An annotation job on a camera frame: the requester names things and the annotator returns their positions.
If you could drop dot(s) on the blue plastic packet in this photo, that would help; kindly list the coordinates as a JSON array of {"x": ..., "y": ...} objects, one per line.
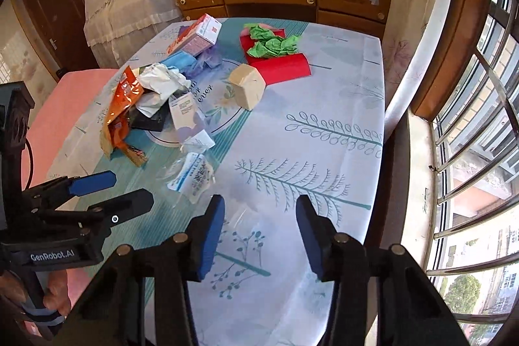
[{"x": 182, "y": 60}]

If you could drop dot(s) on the white medicine box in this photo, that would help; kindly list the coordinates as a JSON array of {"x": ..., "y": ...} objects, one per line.
[{"x": 182, "y": 109}]

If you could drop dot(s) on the crumpled green paper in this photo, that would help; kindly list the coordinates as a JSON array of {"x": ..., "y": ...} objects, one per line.
[{"x": 271, "y": 46}]

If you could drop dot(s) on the crumpled white paper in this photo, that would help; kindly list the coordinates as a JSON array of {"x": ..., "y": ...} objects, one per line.
[{"x": 162, "y": 80}]

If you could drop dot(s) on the purple plastic bag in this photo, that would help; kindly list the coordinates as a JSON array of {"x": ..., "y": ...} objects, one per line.
[{"x": 209, "y": 58}]

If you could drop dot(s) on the beige foam block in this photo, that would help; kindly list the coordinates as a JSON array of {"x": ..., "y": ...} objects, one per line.
[{"x": 247, "y": 86}]

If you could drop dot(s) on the brown wooden door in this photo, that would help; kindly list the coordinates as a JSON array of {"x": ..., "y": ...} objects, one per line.
[{"x": 52, "y": 13}]

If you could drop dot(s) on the red paper sheet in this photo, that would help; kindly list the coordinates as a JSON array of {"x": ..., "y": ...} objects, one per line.
[{"x": 288, "y": 66}]

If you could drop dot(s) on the small clear wrapper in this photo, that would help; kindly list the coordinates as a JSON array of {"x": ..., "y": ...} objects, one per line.
[{"x": 198, "y": 139}]

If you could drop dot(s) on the clear packet with blue print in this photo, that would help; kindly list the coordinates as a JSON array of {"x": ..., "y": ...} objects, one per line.
[{"x": 190, "y": 175}]

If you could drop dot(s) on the wooden window frame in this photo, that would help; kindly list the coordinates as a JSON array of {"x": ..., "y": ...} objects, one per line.
[{"x": 450, "y": 46}]

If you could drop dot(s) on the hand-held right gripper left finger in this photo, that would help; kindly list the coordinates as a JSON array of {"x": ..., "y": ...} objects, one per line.
[{"x": 211, "y": 238}]

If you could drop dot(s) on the metal window bars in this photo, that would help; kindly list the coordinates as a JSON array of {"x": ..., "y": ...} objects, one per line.
[{"x": 486, "y": 167}]

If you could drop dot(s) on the orange snack wrapper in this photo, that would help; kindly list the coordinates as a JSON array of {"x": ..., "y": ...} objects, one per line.
[{"x": 121, "y": 98}]

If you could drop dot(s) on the pink cushioned bench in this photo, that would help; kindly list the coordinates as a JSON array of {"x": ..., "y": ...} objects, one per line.
[{"x": 69, "y": 102}]

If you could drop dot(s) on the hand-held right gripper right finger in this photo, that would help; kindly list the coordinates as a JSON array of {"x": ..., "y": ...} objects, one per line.
[{"x": 310, "y": 238}]

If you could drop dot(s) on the dark green small box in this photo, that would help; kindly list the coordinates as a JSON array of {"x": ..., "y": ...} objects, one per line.
[{"x": 148, "y": 121}]

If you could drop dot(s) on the person's left hand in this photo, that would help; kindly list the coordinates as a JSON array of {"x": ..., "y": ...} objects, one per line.
[{"x": 56, "y": 295}]

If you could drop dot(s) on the white and red carton box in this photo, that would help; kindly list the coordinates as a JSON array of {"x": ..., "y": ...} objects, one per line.
[{"x": 204, "y": 30}]

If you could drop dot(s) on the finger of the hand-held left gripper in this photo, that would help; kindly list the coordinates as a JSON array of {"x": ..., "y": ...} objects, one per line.
[
  {"x": 93, "y": 184},
  {"x": 125, "y": 205}
]

